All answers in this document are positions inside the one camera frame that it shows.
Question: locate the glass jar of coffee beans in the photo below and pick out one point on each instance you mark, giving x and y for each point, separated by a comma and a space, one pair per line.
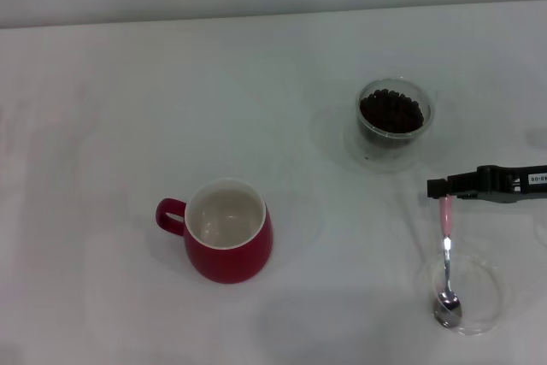
384, 141

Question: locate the red ceramic mug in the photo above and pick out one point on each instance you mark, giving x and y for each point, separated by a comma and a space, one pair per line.
231, 262

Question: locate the clear shallow glass dish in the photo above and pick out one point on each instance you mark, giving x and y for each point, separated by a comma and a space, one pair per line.
483, 296

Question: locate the clear glass saucer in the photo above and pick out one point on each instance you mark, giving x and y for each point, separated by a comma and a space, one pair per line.
410, 160

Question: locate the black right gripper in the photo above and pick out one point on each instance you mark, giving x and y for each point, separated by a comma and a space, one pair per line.
500, 183

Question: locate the coffee beans pile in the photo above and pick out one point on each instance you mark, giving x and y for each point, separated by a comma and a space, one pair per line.
391, 110

